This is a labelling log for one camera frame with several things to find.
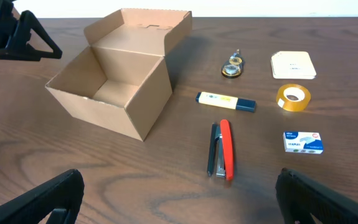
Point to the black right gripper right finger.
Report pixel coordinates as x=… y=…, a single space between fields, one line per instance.
x=303 y=200

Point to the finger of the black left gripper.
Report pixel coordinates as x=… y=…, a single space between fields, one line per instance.
x=18 y=47

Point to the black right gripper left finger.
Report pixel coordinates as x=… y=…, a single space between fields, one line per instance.
x=59 y=199

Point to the clear yellow tape roll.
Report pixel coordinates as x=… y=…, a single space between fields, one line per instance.
x=293 y=97

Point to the brown cardboard box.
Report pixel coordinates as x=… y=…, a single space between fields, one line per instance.
x=120 y=80

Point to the yellow sticky note pad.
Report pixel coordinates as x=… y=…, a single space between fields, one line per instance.
x=292 y=65

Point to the blue white staples box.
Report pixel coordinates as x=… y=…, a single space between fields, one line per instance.
x=303 y=142

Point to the yellow highlighter blue cap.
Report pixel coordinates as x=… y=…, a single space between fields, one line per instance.
x=223 y=101

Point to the correction tape dispenser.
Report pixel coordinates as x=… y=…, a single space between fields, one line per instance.
x=233 y=67

